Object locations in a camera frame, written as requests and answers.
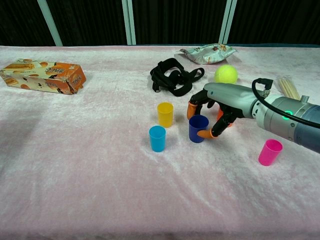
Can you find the yellow plastic cup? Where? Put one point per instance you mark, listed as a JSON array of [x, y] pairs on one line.
[[165, 116]]

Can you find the pink plastic cup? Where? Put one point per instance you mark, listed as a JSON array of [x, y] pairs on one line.
[[268, 153]]

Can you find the silver snack bag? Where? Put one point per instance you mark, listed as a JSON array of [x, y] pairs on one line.
[[207, 53]]

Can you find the light blue plastic cup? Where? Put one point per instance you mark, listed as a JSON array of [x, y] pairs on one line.
[[157, 140]]

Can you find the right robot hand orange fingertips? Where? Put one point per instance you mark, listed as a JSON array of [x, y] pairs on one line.
[[230, 96]]

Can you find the pink velvet tablecloth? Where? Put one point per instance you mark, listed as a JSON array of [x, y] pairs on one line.
[[100, 175]]

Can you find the orange biscuit box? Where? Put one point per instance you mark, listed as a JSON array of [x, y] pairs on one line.
[[42, 77]]

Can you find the white partition post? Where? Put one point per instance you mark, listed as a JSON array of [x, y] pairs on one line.
[[129, 22], [51, 25], [227, 22]]

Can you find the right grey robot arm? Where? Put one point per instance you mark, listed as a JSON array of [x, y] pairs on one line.
[[300, 130]]

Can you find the yellow tennis ball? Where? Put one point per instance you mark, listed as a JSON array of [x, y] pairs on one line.
[[226, 74]]

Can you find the bamboo skewers pack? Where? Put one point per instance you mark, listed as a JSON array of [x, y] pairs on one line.
[[288, 87]]

